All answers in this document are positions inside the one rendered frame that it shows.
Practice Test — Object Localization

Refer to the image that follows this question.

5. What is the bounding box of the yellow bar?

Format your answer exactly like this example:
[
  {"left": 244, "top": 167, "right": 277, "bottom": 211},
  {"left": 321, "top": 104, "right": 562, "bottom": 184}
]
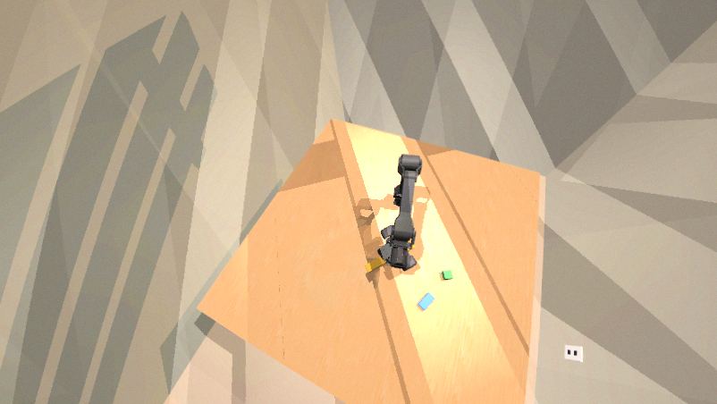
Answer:
[{"left": 365, "top": 257, "right": 387, "bottom": 273}]

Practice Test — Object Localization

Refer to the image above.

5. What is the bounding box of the blue rectangular block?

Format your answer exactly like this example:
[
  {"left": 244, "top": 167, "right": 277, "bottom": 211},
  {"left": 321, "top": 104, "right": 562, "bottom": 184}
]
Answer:
[{"left": 418, "top": 292, "right": 435, "bottom": 310}]

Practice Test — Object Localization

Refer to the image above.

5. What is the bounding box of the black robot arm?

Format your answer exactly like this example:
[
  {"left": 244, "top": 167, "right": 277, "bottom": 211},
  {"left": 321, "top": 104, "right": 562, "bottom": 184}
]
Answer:
[{"left": 377, "top": 154, "right": 423, "bottom": 269}]

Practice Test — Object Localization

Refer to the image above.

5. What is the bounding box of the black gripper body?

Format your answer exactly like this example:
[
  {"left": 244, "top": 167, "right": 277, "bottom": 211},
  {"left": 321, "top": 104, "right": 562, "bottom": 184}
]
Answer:
[{"left": 381, "top": 225, "right": 418, "bottom": 272}]

